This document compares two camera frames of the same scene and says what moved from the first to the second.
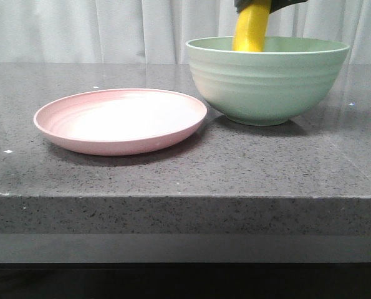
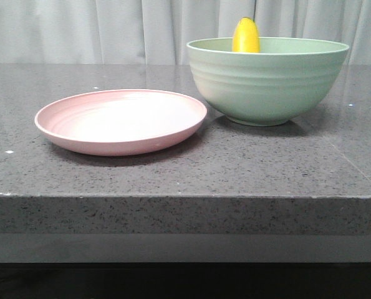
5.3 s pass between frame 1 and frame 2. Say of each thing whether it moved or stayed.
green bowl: stayed
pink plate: stayed
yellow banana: moved
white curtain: stayed
